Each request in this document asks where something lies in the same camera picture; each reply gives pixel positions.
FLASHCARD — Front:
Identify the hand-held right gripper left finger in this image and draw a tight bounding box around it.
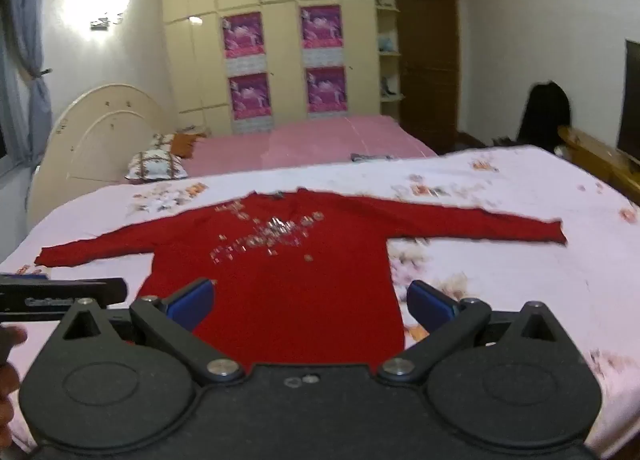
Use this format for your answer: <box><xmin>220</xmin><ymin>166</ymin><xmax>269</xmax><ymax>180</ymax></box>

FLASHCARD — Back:
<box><xmin>59</xmin><ymin>278</ymin><xmax>246</xmax><ymax>387</ymax></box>

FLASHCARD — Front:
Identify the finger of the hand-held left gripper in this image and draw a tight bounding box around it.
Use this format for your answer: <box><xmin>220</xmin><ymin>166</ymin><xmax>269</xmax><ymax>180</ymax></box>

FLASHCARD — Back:
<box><xmin>0</xmin><ymin>276</ymin><xmax>129</xmax><ymax>309</ymax></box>

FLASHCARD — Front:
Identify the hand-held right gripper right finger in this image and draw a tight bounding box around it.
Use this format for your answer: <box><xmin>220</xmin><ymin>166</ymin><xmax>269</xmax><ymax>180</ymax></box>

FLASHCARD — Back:
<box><xmin>377</xmin><ymin>280</ymin><xmax>572</xmax><ymax>385</ymax></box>

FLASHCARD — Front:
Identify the red sequined sweater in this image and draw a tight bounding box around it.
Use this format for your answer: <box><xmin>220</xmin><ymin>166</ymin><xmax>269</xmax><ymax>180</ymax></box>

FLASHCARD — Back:
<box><xmin>35</xmin><ymin>188</ymin><xmax>568</xmax><ymax>374</ymax></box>

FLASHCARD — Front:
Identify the person's left hand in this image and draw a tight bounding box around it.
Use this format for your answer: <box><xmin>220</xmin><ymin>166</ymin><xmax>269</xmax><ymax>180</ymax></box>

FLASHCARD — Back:
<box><xmin>0</xmin><ymin>326</ymin><xmax>29</xmax><ymax>434</ymax></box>

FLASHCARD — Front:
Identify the large brown patterned white pillow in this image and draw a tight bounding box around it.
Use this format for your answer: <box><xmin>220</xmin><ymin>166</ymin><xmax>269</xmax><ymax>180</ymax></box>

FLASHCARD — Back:
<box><xmin>125</xmin><ymin>150</ymin><xmax>189</xmax><ymax>182</ymax></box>

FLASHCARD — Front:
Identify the cream round headboard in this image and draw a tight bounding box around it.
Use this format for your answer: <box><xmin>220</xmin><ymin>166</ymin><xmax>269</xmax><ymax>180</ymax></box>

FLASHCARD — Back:
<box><xmin>27</xmin><ymin>84</ymin><xmax>176</xmax><ymax>231</ymax></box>

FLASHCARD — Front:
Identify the orange striped pillow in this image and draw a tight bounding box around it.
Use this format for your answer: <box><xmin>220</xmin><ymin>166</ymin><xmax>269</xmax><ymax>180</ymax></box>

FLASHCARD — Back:
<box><xmin>170</xmin><ymin>132</ymin><xmax>207</xmax><ymax>159</ymax></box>

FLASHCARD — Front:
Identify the pink checked bed cover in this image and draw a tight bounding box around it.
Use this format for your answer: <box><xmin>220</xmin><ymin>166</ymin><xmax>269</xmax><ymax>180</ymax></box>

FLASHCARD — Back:
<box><xmin>117</xmin><ymin>114</ymin><xmax>439</xmax><ymax>185</ymax></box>

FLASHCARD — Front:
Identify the black bag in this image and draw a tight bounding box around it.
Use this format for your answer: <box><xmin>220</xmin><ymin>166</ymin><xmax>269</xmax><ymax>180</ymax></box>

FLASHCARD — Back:
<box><xmin>517</xmin><ymin>82</ymin><xmax>572</xmax><ymax>155</ymax></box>

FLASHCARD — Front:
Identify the light wooden furniture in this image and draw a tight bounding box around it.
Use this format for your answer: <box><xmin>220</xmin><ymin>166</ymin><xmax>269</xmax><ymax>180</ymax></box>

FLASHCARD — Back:
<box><xmin>557</xmin><ymin>126</ymin><xmax>640</xmax><ymax>201</ymax></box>

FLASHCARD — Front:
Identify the brown wooden door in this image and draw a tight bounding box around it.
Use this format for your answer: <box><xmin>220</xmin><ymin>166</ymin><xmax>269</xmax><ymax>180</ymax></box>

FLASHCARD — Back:
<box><xmin>392</xmin><ymin>0</ymin><xmax>461</xmax><ymax>151</ymax></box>

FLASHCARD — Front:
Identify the cream corner shelf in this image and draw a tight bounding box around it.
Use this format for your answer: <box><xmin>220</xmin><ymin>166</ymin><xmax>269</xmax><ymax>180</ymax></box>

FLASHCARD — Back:
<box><xmin>372</xmin><ymin>0</ymin><xmax>405</xmax><ymax>117</ymax></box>

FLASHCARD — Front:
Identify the grey blue curtain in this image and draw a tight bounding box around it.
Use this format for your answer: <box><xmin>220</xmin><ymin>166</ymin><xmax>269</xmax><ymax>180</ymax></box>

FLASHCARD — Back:
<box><xmin>0</xmin><ymin>0</ymin><xmax>54</xmax><ymax>167</ymax></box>

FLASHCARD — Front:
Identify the cream wardrobe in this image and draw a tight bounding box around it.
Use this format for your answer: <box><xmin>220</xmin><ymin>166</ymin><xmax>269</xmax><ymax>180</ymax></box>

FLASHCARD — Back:
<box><xmin>157</xmin><ymin>0</ymin><xmax>484</xmax><ymax>135</ymax></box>

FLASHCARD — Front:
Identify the purple wall poster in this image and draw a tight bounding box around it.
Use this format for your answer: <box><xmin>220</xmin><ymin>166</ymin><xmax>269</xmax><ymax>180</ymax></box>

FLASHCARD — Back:
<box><xmin>300</xmin><ymin>4</ymin><xmax>344</xmax><ymax>68</ymax></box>
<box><xmin>222</xmin><ymin>13</ymin><xmax>266</xmax><ymax>75</ymax></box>
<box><xmin>305</xmin><ymin>66</ymin><xmax>349</xmax><ymax>117</ymax></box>
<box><xmin>228</xmin><ymin>73</ymin><xmax>273</xmax><ymax>135</ymax></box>

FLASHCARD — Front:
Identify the wall lamp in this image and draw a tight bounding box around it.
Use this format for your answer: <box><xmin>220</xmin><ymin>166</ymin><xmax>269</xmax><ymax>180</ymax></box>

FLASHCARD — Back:
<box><xmin>90</xmin><ymin>12</ymin><xmax>124</xmax><ymax>32</ymax></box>

